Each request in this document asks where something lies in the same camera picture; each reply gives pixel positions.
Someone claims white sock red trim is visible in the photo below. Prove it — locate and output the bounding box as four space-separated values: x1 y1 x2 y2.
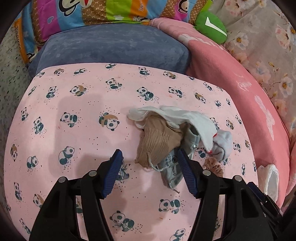
127 105 217 153

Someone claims tan scrunchie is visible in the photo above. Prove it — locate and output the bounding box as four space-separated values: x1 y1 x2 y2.
203 157 223 177

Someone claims green checkmark cushion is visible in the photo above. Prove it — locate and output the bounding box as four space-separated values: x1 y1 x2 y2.
194 11 227 44

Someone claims light blue sock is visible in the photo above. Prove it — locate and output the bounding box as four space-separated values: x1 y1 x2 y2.
211 130 233 162

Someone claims colourful monkey print quilt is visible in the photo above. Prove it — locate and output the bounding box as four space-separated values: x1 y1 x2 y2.
14 0 213 64

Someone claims blue velvet cushion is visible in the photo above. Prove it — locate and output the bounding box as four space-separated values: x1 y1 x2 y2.
28 23 191 77

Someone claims pink panda print sheet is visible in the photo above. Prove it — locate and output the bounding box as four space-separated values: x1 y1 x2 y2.
4 63 258 240

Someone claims pink blanket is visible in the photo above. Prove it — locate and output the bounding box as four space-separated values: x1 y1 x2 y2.
149 18 290 207

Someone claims beige stocking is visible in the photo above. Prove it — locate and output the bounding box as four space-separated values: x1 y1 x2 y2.
135 114 187 168

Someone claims bin with white liner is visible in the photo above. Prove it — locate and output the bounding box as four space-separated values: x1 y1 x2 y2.
257 164 279 202

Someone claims grey floral quilt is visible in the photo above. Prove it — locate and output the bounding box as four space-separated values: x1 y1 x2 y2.
210 1 295 137

